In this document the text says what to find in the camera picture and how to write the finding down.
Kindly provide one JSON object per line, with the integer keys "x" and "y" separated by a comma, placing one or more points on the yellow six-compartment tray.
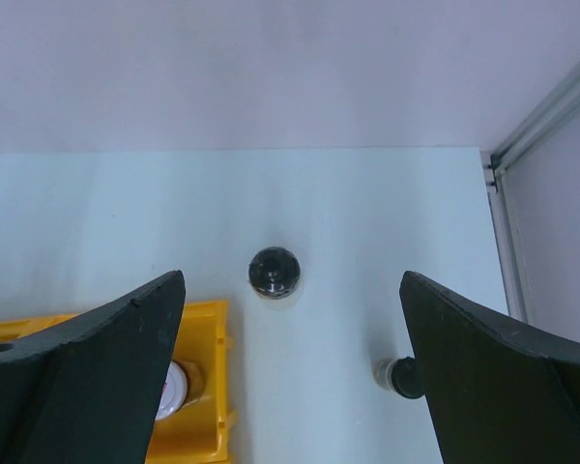
{"x": 199, "y": 432}

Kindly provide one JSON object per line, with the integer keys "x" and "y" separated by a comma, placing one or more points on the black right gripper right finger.
{"x": 498, "y": 390}

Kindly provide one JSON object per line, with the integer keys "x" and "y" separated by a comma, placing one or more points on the black-cap squeeze bottle right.
{"x": 276, "y": 278}

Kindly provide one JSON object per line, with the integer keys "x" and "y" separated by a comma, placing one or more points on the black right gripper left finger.
{"x": 88, "y": 390}

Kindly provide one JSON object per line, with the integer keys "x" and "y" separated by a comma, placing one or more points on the dark spice shaker upper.
{"x": 401, "y": 376}

